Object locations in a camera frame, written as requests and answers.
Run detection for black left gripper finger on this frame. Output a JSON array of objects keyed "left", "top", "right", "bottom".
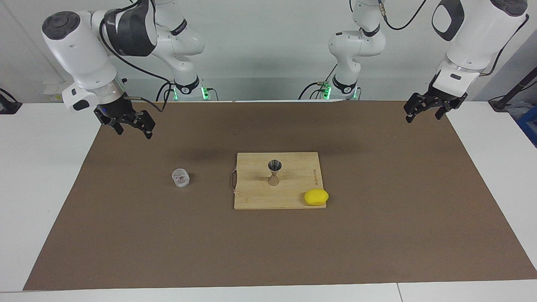
[
  {"left": 435, "top": 99, "right": 462, "bottom": 120},
  {"left": 404, "top": 93, "right": 433, "bottom": 123}
]

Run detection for small clear glass cup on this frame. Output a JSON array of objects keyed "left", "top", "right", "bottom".
[{"left": 172, "top": 168, "right": 190, "bottom": 188}]

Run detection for metal double jigger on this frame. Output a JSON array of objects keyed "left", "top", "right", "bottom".
[{"left": 268, "top": 159, "right": 282, "bottom": 186}]

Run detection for black stand pole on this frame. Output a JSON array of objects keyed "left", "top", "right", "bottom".
[{"left": 489, "top": 66, "right": 537, "bottom": 112}]

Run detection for white plastic bag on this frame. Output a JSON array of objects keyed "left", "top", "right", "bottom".
[{"left": 506, "top": 102, "right": 535, "bottom": 122}]

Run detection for blue box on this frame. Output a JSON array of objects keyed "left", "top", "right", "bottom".
[{"left": 517, "top": 117, "right": 537, "bottom": 148}]

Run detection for brown table mat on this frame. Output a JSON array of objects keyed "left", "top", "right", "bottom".
[{"left": 23, "top": 100, "right": 537, "bottom": 291}]

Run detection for yellow lemon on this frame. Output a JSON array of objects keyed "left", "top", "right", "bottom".
[{"left": 304, "top": 189, "right": 329, "bottom": 206}]

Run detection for wooden cutting board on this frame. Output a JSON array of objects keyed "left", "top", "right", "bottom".
[{"left": 230, "top": 152, "right": 327, "bottom": 210}]

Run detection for black right base cables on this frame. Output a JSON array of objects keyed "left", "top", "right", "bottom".
[{"left": 155, "top": 81, "right": 176, "bottom": 102}]

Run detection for black base cables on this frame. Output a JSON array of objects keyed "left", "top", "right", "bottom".
[
  {"left": 298, "top": 63, "right": 339, "bottom": 101},
  {"left": 155, "top": 81, "right": 176, "bottom": 102}
]

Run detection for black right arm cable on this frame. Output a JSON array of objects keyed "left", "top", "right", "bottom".
[{"left": 99, "top": 0, "right": 173, "bottom": 113}]

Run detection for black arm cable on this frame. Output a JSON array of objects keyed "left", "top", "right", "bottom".
[
  {"left": 99, "top": 0, "right": 173, "bottom": 113},
  {"left": 380, "top": 0, "right": 529, "bottom": 78}
]

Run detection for white wall socket box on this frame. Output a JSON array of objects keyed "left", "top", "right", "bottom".
[{"left": 44, "top": 82, "right": 68, "bottom": 102}]

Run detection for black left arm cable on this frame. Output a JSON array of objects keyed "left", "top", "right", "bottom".
[{"left": 380, "top": 0, "right": 529, "bottom": 78}]

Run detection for black clamp mount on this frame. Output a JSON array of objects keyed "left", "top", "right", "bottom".
[{"left": 0, "top": 88, "right": 22, "bottom": 115}]

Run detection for black left base cables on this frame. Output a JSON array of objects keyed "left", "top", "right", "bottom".
[{"left": 298, "top": 63, "right": 339, "bottom": 101}]

